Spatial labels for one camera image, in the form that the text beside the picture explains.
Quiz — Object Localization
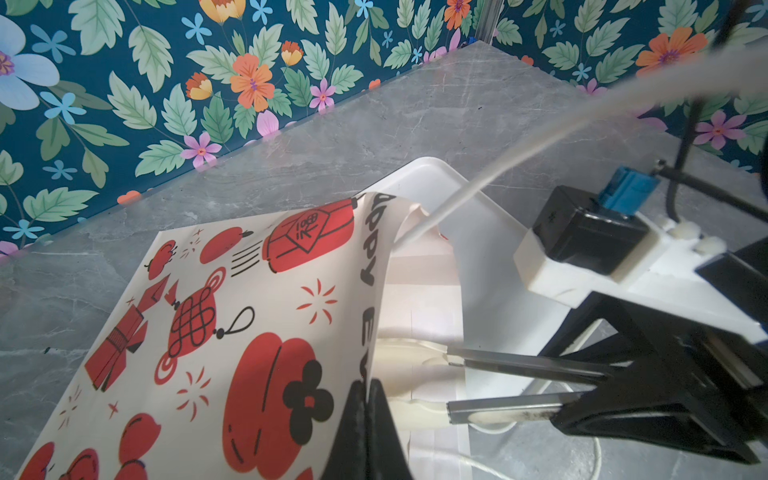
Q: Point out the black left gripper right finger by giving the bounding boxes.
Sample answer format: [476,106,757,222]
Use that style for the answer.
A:
[367,379,413,480]

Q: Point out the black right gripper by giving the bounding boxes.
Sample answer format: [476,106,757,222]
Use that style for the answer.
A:
[538,236,767,464]

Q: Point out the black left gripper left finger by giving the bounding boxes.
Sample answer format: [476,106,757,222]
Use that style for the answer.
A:
[321,381,367,480]

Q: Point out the metal tongs with white tips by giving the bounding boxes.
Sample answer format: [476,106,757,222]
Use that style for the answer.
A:
[373,338,619,431]

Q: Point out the red white paper bag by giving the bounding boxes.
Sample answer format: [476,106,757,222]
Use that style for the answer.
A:
[14,35,768,480]

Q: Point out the white rectangular tray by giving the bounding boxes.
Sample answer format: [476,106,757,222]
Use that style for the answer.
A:
[379,194,603,479]

